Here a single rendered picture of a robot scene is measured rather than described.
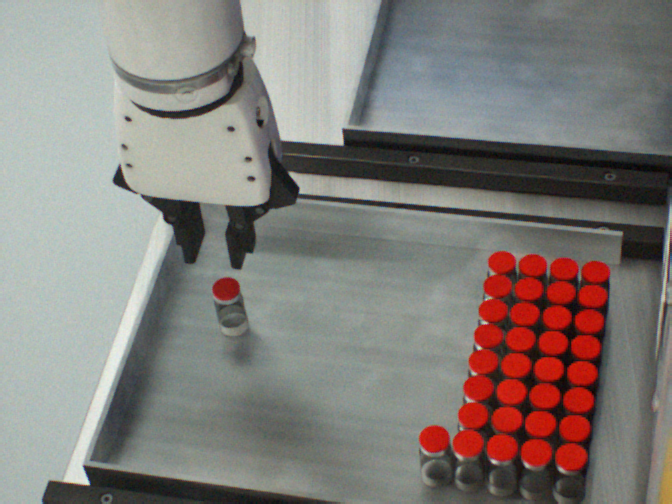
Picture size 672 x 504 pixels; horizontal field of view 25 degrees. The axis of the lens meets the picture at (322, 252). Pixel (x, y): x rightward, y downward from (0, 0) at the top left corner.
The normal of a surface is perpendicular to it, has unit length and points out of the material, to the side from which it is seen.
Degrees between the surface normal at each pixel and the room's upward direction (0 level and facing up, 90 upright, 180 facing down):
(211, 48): 91
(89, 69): 0
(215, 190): 96
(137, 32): 90
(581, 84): 0
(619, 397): 0
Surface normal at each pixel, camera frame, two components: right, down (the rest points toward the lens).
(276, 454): -0.09, -0.65
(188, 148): -0.18, 0.77
